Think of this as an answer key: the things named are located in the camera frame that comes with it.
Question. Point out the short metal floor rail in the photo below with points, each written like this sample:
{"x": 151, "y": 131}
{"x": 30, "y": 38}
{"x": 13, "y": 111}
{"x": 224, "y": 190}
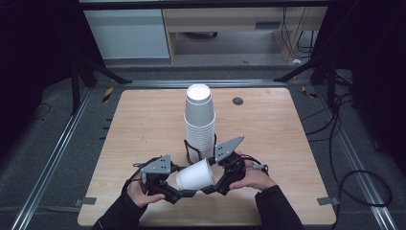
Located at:
{"x": 159, "y": 84}

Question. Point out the light wooden desk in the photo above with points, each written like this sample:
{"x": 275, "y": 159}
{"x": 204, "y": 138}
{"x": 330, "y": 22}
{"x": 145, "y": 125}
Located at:
{"x": 223, "y": 19}

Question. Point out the black metal stand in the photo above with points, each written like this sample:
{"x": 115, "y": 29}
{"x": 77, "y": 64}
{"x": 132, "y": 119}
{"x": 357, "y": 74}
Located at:
{"x": 332, "y": 86}
{"x": 75, "y": 89}

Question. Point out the small white floor object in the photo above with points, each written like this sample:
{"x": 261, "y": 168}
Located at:
{"x": 297, "y": 61}

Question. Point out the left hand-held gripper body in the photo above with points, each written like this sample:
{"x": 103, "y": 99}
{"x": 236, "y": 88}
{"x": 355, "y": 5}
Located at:
{"x": 158, "y": 179}

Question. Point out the grey tape strip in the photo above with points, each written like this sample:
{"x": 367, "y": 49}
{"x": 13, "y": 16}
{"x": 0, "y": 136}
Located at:
{"x": 328, "y": 201}
{"x": 85, "y": 201}

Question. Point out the white cabinet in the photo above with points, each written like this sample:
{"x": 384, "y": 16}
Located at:
{"x": 127, "y": 33}

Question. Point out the stack of white paper cups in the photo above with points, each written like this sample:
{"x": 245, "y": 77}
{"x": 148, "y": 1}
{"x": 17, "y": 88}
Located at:
{"x": 199, "y": 111}

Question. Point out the grey round table grommet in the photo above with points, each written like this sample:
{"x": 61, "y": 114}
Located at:
{"x": 237, "y": 101}

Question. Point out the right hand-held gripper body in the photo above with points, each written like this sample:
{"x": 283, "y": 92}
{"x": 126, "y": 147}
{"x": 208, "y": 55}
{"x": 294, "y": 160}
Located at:
{"x": 234, "y": 169}

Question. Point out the person's right hand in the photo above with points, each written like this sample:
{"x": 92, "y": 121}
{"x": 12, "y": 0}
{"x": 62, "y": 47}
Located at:
{"x": 255, "y": 179}

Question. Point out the yellow black striped tape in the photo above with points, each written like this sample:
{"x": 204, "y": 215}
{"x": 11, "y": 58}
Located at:
{"x": 107, "y": 94}
{"x": 308, "y": 92}

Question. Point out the long metal floor rail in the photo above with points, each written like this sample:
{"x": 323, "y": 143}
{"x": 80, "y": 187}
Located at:
{"x": 357, "y": 163}
{"x": 48, "y": 172}

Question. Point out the single white paper cup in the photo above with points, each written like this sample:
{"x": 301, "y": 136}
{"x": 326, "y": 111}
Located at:
{"x": 195, "y": 175}

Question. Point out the person's left hand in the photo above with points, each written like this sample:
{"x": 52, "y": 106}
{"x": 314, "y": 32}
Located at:
{"x": 140, "y": 196}

